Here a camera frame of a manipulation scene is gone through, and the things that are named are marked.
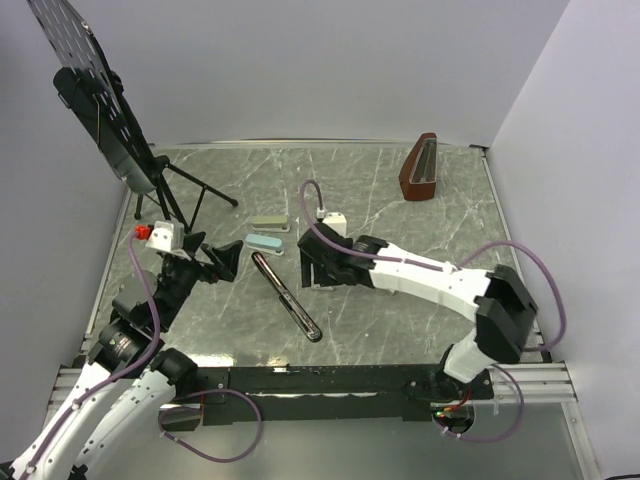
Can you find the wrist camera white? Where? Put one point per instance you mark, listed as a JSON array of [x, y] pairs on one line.
[[335, 220], [162, 236]]

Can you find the blue stapler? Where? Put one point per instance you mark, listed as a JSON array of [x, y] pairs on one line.
[[265, 244]]

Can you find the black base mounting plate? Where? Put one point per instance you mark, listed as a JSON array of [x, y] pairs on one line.
[[408, 392]]

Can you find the beige stapler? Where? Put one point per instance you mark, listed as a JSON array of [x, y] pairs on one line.
[[270, 223]]

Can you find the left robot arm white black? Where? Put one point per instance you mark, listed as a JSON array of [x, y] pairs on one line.
[[129, 373]]

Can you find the black tripod stand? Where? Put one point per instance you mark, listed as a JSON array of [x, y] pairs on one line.
[[167, 201]]

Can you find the black perforated panel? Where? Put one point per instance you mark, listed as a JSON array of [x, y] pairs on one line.
[[87, 86]]

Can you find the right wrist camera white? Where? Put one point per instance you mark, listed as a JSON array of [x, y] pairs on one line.
[[335, 220]]

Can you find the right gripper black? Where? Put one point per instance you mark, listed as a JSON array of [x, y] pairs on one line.
[[319, 277]]

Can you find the brown wooden metronome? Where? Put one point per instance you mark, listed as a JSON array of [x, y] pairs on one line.
[[417, 177]]

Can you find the aluminium rail frame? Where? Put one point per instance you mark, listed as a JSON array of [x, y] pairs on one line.
[[540, 383]]

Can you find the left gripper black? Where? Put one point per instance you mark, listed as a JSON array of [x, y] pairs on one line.
[[224, 261]]

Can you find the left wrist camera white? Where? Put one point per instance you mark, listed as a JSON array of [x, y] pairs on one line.
[[162, 236]]

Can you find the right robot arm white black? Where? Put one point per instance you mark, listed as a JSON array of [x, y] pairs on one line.
[[496, 301]]

